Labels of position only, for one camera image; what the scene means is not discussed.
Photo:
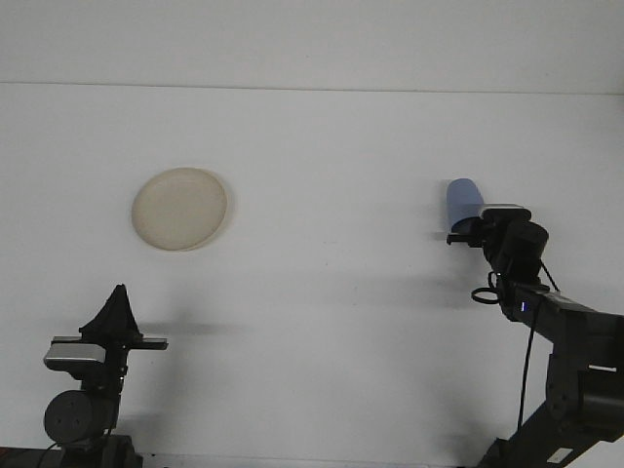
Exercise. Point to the pale blue cup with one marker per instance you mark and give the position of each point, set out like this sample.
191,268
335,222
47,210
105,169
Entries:
463,195

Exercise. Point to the pale round plate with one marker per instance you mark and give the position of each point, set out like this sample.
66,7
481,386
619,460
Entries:
175,209

